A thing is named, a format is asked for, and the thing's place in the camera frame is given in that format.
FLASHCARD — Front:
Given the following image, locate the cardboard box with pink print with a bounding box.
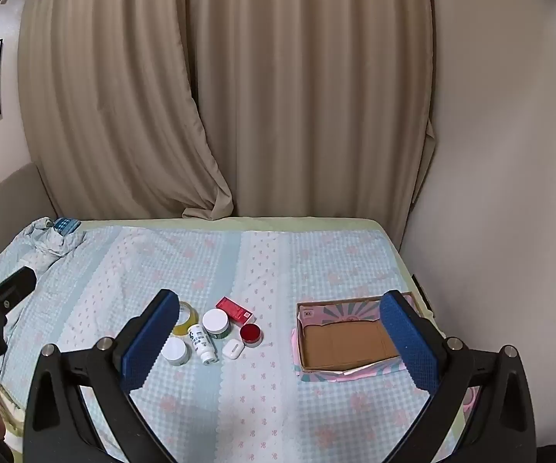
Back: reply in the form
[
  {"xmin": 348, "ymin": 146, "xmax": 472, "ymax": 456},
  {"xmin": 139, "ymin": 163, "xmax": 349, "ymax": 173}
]
[{"xmin": 291, "ymin": 291, "xmax": 422, "ymax": 383}]

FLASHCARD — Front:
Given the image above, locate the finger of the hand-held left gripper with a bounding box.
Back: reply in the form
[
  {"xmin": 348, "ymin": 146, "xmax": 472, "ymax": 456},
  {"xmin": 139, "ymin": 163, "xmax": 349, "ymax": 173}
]
[{"xmin": 0, "ymin": 266, "xmax": 37, "ymax": 316}]

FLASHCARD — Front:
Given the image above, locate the green jar with white lid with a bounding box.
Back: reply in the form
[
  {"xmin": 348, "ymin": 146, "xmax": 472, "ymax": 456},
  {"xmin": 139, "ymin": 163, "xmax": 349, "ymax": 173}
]
[{"xmin": 202, "ymin": 308, "xmax": 231, "ymax": 340}]

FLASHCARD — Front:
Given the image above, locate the light blue printed blanket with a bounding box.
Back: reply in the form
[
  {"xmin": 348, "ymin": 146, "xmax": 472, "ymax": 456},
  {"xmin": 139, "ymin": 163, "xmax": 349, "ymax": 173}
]
[{"xmin": 0, "ymin": 226, "xmax": 482, "ymax": 463}]

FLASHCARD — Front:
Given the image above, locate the grey-brown headboard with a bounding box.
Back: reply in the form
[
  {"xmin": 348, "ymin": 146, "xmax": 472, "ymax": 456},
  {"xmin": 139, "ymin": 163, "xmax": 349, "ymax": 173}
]
[{"xmin": 0, "ymin": 161, "xmax": 59, "ymax": 264}]

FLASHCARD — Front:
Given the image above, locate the light blue crumpled cloth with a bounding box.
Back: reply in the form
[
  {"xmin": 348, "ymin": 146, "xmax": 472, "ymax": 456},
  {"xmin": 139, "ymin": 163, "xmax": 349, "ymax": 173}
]
[{"xmin": 3, "ymin": 217, "xmax": 86, "ymax": 273}]

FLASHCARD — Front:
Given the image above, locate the yellow tape roll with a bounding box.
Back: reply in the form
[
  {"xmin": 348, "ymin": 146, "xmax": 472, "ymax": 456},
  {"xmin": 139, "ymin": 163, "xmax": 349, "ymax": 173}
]
[{"xmin": 172, "ymin": 300, "xmax": 200, "ymax": 337}]

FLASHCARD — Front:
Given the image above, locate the white plastic bottle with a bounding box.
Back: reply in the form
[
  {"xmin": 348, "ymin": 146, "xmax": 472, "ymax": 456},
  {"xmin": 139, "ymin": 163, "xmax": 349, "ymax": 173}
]
[{"xmin": 186, "ymin": 324, "xmax": 218, "ymax": 365}]

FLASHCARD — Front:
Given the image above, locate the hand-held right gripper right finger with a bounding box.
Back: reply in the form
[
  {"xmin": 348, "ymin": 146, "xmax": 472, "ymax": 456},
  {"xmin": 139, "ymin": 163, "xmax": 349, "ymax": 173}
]
[{"xmin": 379, "ymin": 289, "xmax": 537, "ymax": 463}]

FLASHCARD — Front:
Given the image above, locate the red round jar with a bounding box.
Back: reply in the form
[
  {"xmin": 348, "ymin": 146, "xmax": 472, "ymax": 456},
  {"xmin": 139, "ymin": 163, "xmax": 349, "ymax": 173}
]
[{"xmin": 239, "ymin": 324, "xmax": 263, "ymax": 347}]

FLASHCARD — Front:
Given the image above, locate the pale green mattress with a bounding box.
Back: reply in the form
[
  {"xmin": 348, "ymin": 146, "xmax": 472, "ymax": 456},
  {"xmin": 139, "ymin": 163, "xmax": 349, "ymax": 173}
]
[{"xmin": 78, "ymin": 216, "xmax": 449, "ymax": 343}]

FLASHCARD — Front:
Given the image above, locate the red box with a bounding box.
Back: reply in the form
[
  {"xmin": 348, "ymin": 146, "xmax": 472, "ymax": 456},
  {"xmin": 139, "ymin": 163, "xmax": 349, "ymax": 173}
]
[{"xmin": 215, "ymin": 297, "xmax": 255, "ymax": 325}]

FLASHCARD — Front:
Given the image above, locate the blue checked cloth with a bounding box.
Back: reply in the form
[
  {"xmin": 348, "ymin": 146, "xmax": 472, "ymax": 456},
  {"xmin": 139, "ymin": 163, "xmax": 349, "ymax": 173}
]
[{"xmin": 52, "ymin": 217, "xmax": 81, "ymax": 236}]

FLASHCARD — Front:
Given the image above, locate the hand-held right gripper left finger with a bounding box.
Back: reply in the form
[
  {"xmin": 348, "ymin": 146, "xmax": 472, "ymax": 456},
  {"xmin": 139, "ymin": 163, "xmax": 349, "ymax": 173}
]
[{"xmin": 23, "ymin": 288, "xmax": 182, "ymax": 463}]

